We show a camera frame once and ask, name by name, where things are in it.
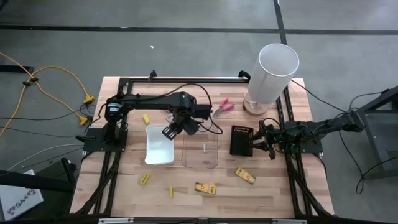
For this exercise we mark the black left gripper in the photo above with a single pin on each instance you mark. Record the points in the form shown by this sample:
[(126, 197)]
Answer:
[(188, 123)]

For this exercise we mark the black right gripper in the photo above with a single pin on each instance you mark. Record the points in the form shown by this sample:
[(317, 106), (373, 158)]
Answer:
[(275, 137)]

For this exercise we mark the black slotted plastic basket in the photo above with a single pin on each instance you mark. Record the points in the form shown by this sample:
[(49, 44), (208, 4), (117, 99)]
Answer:
[(241, 141)]

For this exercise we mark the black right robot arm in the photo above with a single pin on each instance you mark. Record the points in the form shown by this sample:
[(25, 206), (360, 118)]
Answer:
[(326, 124)]

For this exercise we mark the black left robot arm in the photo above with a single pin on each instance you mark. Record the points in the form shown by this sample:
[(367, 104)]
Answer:
[(146, 102)]

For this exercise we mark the white plastic bin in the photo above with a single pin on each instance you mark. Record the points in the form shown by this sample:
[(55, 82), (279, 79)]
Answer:
[(157, 149)]

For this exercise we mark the clear plastic bin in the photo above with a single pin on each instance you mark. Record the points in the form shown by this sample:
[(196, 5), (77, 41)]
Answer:
[(199, 155)]

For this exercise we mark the black metal side table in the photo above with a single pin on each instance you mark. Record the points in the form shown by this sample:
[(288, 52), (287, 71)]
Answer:
[(377, 100)]

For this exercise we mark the black equipment stand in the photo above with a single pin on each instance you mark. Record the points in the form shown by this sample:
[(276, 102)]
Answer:
[(31, 182)]

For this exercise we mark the black floor bar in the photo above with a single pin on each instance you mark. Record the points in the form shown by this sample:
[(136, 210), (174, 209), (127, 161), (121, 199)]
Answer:
[(15, 69)]

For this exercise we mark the white printed cardboard box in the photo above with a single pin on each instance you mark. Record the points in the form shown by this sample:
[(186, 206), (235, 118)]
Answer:
[(18, 199)]

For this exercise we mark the black aluminium table frame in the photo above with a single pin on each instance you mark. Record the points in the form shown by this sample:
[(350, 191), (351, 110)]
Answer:
[(186, 80)]

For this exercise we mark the silver metal bracket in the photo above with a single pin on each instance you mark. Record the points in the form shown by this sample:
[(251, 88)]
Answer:
[(289, 221), (115, 221)]

